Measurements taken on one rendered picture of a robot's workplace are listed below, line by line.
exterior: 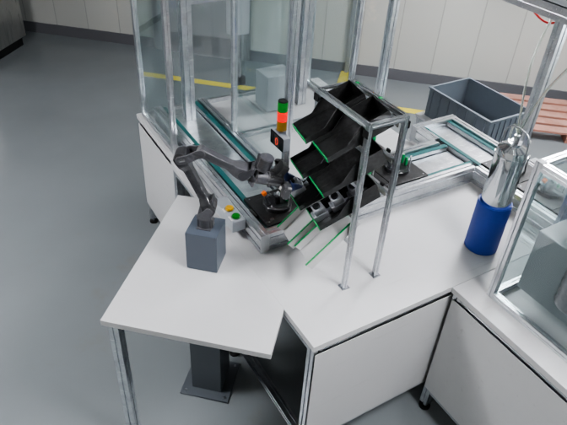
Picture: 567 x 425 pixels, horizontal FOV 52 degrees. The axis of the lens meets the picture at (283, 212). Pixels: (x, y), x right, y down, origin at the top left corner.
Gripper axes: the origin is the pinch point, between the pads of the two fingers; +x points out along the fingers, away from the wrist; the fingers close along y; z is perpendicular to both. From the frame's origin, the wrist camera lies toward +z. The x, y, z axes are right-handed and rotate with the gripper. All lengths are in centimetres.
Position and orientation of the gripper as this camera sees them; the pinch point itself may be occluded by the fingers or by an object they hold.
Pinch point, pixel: (293, 181)
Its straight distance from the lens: 239.5
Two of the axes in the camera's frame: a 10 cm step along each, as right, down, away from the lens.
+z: 3.4, -7.5, -5.6
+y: -2.3, -6.5, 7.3
